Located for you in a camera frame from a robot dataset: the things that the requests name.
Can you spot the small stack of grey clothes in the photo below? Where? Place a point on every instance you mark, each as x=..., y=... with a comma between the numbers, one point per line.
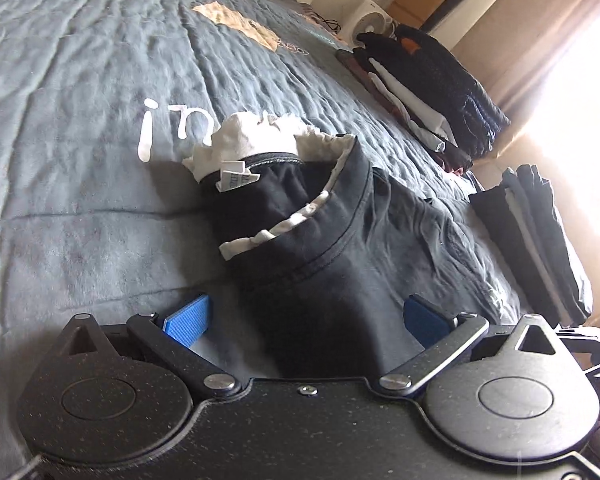
x=535, y=240

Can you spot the beige curtain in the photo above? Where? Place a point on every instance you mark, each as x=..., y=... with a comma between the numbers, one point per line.
x=540, y=25

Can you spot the black printed t-shirt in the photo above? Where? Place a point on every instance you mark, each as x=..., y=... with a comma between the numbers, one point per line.
x=340, y=250

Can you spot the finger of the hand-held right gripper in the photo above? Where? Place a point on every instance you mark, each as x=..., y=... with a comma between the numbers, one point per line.
x=582, y=335

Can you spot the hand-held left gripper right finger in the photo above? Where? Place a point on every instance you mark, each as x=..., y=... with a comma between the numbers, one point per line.
x=424, y=321

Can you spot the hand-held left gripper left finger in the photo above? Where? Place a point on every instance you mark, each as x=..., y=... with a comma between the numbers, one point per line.
x=190, y=321

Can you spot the grey-blue printed quilt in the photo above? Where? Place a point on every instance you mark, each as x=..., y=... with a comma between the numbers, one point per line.
x=80, y=135

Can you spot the tall stack of dark clothes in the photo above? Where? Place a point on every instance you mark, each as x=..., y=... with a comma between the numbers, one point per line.
x=430, y=95

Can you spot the white box fan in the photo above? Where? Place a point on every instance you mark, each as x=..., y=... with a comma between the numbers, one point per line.
x=367, y=22

